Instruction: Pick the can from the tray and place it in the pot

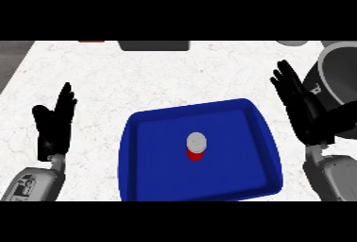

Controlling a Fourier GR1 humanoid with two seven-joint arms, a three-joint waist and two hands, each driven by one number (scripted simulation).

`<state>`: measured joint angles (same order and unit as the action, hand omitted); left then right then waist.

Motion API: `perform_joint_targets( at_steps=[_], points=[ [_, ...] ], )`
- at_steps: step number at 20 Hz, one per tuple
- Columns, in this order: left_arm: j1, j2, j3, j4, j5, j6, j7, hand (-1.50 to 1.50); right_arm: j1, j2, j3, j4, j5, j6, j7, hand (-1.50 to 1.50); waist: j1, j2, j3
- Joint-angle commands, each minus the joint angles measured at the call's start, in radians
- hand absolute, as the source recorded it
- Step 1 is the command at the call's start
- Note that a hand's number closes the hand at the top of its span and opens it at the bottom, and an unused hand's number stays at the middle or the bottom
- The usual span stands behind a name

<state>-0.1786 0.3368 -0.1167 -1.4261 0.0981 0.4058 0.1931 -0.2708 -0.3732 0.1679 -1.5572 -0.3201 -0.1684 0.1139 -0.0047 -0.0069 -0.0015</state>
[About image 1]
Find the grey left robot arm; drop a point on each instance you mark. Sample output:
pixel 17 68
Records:
pixel 34 182

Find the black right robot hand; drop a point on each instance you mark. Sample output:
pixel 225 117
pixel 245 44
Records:
pixel 307 116

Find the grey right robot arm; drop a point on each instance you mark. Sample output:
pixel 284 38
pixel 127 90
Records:
pixel 332 176

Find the blue tray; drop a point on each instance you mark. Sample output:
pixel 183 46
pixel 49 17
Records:
pixel 200 151

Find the dark grey rectangular object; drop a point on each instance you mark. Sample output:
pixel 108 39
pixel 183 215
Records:
pixel 154 45

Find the red flat object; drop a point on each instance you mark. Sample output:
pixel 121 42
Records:
pixel 92 41

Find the red can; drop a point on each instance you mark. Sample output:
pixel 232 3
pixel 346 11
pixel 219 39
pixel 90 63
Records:
pixel 197 146

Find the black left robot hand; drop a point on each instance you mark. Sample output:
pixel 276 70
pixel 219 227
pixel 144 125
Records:
pixel 55 126

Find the grey round object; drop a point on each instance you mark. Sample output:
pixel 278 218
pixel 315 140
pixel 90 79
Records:
pixel 293 43

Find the dark grey pot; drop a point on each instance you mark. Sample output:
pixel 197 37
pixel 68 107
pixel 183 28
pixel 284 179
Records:
pixel 337 82

